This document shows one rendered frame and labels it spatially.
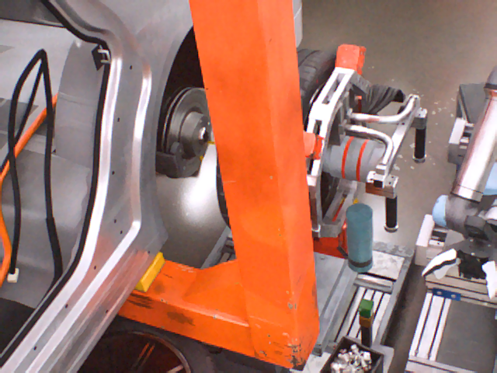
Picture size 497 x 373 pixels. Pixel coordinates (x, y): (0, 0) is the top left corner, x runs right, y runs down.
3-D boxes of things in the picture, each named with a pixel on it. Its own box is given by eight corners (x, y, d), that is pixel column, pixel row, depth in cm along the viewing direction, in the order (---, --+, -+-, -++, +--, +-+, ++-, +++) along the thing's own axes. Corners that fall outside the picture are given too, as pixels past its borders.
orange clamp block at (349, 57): (339, 71, 250) (344, 44, 248) (362, 75, 247) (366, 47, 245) (333, 71, 243) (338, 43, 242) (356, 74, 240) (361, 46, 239)
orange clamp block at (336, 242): (319, 224, 264) (318, 245, 269) (340, 229, 261) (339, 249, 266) (326, 213, 269) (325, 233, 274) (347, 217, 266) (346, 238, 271)
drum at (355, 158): (334, 156, 260) (332, 123, 251) (394, 168, 252) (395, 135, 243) (320, 183, 251) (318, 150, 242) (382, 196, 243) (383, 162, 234)
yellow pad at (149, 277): (130, 252, 252) (127, 242, 248) (166, 262, 247) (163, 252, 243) (109, 282, 243) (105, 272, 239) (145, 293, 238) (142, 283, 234)
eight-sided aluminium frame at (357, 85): (354, 163, 287) (351, 40, 250) (371, 166, 284) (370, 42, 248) (303, 266, 252) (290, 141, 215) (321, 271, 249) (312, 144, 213)
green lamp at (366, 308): (362, 305, 232) (362, 297, 229) (374, 308, 231) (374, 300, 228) (358, 315, 230) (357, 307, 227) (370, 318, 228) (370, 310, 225)
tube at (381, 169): (342, 128, 239) (340, 101, 232) (401, 139, 232) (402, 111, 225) (322, 163, 228) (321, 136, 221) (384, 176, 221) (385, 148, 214)
